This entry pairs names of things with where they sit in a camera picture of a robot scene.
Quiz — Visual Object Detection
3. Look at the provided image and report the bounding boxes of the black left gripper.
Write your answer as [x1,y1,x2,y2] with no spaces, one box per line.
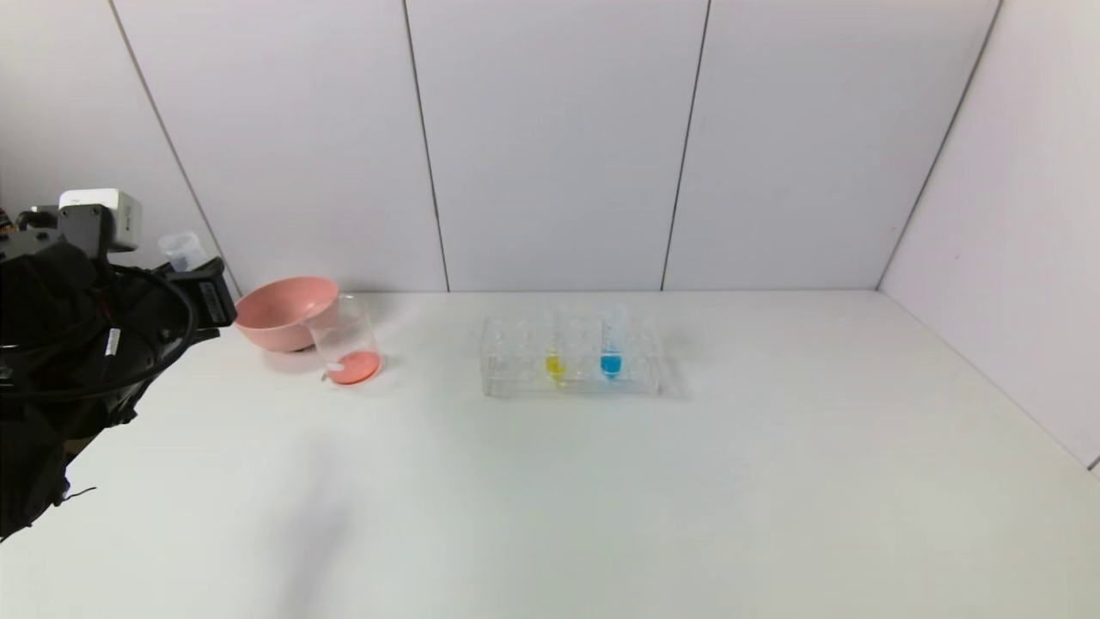
[153,255,238,344]

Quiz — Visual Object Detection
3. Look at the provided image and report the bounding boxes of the test tube with red pigment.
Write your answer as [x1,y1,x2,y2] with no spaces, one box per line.
[157,230,210,273]

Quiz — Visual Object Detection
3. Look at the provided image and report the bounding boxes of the test tube with blue pigment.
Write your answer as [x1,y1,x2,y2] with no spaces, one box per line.
[600,303,625,380]

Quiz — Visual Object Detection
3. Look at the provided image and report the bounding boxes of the test tube with yellow pigment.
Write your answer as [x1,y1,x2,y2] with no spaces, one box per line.
[544,305,569,382]

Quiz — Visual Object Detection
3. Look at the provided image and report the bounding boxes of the clear acrylic test tube rack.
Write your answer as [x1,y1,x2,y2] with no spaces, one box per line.
[480,313,664,397]

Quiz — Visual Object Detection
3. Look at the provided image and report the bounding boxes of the pink plastic bowl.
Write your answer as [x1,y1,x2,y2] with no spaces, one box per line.
[233,277,341,353]

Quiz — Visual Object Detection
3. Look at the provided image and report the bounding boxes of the clear glass beaker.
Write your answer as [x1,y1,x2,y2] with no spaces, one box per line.
[308,296,384,386]

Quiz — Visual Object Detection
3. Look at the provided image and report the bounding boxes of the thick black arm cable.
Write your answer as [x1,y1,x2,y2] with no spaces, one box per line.
[0,265,200,405]

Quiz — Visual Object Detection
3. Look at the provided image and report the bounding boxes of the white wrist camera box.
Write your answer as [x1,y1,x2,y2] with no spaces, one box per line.
[58,189,143,255]

